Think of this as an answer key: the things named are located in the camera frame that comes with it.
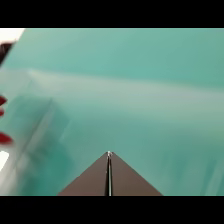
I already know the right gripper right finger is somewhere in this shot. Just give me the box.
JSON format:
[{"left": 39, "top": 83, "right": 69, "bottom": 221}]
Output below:
[{"left": 108, "top": 151, "right": 164, "bottom": 197}]

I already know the red garment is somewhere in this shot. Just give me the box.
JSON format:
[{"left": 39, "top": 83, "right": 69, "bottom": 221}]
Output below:
[{"left": 0, "top": 95, "right": 14, "bottom": 146}]

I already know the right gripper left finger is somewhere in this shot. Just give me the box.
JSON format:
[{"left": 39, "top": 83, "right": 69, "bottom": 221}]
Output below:
[{"left": 57, "top": 151, "right": 110, "bottom": 197}]

